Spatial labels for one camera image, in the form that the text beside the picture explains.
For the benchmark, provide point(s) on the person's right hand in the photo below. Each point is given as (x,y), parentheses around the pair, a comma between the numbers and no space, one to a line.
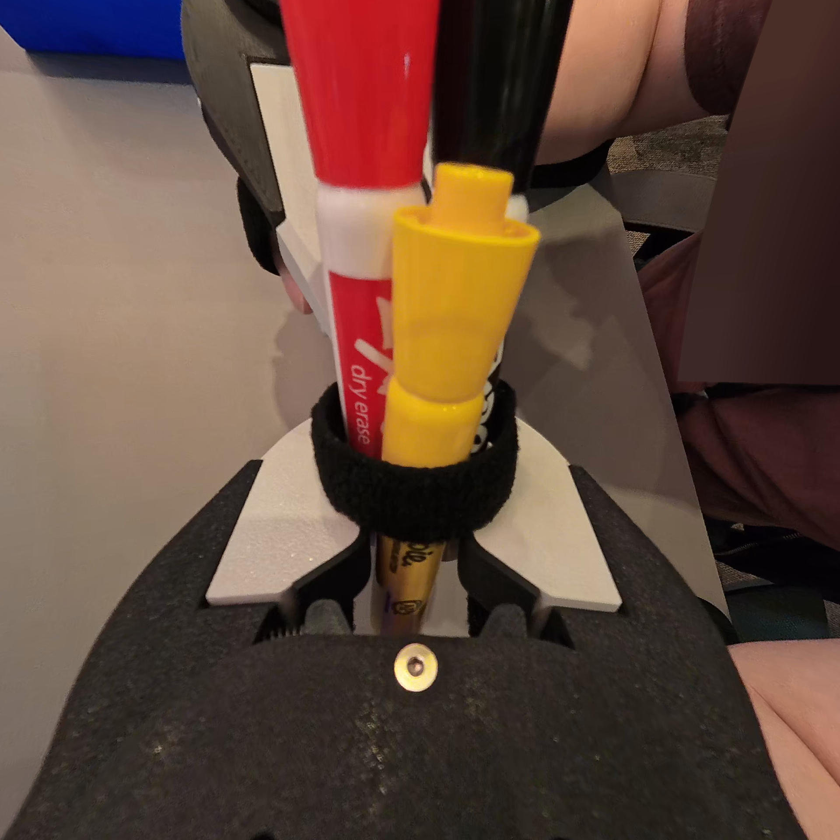
(296,295)

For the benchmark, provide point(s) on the blue plastic bin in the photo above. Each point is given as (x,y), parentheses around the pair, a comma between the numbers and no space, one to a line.
(85,26)

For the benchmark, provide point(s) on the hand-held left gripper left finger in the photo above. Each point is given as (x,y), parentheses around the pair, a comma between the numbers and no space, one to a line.
(275,544)

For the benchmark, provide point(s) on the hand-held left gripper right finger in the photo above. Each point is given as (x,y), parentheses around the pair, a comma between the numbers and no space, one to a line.
(551,544)

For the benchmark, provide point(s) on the black capped marker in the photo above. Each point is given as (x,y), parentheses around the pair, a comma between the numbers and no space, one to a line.
(499,79)

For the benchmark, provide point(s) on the red capped marker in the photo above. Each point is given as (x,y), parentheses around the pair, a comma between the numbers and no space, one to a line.
(361,98)

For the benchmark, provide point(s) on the yellow highlighter marker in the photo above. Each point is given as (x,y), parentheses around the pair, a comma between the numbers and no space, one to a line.
(453,295)

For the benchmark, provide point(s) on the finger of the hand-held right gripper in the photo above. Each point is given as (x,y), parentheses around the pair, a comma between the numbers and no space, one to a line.
(289,164)

